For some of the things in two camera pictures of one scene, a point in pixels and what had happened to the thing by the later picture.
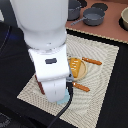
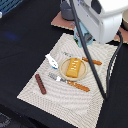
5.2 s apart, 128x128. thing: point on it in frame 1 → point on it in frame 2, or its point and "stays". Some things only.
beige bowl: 124,16 stays
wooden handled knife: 96,62 stays
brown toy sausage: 40,85 stays
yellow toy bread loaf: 75,63 stays
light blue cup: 66,98 → 87,36
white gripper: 51,70 → 103,29
